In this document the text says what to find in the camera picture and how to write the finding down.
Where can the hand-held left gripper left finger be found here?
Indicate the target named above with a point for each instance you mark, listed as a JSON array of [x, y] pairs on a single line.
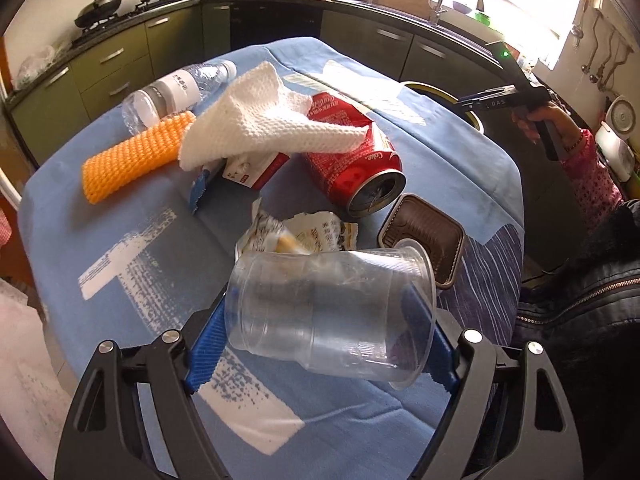
[[210, 340]]

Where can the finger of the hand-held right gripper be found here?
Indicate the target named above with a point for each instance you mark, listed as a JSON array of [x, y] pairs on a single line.
[[480, 100]]

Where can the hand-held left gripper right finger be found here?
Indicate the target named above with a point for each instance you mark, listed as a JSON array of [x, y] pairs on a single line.
[[445, 365]]

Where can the yellow-rimmed waste bin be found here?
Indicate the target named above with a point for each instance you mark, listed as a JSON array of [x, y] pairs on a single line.
[[447, 97]]

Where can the clear plastic cup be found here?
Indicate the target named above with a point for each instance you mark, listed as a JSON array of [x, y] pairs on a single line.
[[320, 305]]

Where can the orange foam net sleeve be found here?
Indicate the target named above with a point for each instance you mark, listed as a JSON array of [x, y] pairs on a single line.
[[130, 155]]

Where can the person's pink-sleeved right forearm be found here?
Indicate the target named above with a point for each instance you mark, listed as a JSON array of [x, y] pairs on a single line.
[[595, 185]]

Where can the person's right hand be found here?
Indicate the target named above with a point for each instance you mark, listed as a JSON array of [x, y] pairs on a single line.
[[555, 120]]

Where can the blue patterned tablecloth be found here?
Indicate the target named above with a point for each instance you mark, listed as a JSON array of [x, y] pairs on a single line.
[[150, 270]]

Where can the white countertop appliance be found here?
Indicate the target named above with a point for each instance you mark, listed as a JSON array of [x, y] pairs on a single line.
[[617, 145]]

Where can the dark kitchen countertop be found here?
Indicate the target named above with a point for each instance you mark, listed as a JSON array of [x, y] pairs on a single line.
[[395, 12]]

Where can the brown plastic tray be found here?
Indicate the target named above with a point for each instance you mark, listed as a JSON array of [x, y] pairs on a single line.
[[425, 225]]

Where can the crushed red soda can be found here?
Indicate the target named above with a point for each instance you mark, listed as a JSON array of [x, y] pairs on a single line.
[[350, 167]]

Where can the blue wrapper scrap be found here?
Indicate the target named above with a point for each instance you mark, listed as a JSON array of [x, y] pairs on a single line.
[[202, 192]]

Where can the crumpled printed wrapper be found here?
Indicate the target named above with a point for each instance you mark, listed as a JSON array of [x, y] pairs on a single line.
[[320, 232]]

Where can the person's black jacket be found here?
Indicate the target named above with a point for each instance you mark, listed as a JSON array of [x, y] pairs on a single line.
[[590, 310]]

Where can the red and white carton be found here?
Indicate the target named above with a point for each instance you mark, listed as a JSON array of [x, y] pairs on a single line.
[[255, 170]]

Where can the white paper towel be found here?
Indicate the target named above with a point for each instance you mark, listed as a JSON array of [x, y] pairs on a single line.
[[260, 120]]

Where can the clear plastic water bottle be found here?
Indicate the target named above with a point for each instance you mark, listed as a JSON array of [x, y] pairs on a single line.
[[170, 92]]

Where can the green lower kitchen cabinets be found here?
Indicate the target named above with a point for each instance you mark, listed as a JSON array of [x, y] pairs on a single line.
[[170, 40]]

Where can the clear plastic bag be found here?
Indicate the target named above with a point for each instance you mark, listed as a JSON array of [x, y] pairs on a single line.
[[35, 65]]

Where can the black gas stove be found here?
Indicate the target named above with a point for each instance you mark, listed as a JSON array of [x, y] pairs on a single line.
[[125, 15]]

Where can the black wok with lid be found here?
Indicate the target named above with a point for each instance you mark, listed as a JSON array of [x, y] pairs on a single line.
[[97, 7]]

